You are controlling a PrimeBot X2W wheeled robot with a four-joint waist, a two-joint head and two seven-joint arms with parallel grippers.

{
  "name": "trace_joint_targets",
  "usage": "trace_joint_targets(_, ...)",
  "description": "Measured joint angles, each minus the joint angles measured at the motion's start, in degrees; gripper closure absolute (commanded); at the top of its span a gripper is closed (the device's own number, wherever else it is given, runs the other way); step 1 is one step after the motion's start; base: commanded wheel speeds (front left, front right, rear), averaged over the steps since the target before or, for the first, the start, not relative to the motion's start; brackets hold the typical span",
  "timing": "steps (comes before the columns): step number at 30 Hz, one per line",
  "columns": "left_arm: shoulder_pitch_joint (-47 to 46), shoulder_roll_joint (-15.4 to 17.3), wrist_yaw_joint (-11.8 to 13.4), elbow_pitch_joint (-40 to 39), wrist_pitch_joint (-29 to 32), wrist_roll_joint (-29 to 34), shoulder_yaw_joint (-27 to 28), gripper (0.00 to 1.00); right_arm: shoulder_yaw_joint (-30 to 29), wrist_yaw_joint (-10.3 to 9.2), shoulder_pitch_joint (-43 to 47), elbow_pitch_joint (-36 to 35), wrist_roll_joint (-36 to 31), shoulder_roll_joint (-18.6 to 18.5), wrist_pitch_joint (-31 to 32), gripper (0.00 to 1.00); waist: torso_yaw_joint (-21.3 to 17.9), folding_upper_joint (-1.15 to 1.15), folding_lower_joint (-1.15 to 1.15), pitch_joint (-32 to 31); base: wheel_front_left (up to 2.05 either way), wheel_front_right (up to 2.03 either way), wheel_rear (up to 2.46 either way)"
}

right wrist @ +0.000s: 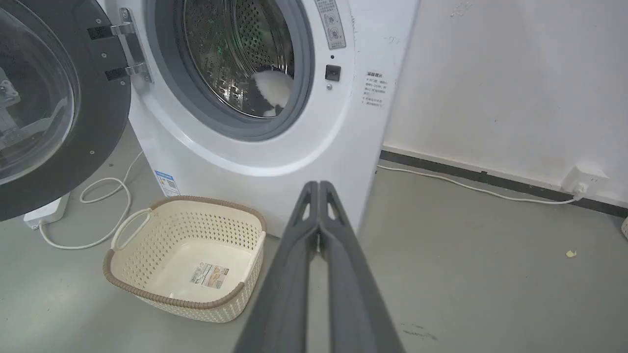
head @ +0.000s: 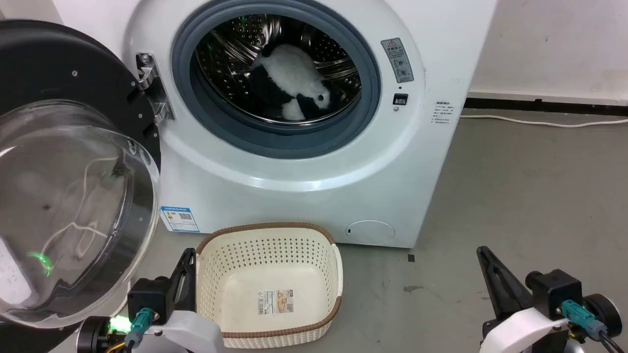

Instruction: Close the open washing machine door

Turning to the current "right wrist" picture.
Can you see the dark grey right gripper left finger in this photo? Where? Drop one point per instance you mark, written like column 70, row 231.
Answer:
column 284, row 299

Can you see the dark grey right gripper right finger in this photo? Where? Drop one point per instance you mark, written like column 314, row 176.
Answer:
column 358, row 304

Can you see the white front-load washing machine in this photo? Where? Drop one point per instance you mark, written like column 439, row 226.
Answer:
column 304, row 147

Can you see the dark round washer door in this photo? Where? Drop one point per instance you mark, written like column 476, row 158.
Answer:
column 54, row 98

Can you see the cream perforated laundry basket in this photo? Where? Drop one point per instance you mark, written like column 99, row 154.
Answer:
column 189, row 260

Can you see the black and white garment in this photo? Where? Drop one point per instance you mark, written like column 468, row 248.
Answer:
column 269, row 93

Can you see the white power strip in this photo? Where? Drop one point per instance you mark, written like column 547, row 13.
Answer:
column 47, row 212

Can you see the cream perforated basket edge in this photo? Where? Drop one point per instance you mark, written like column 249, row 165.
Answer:
column 625, row 227

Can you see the white wall socket plug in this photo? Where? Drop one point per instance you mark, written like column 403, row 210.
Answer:
column 582, row 182

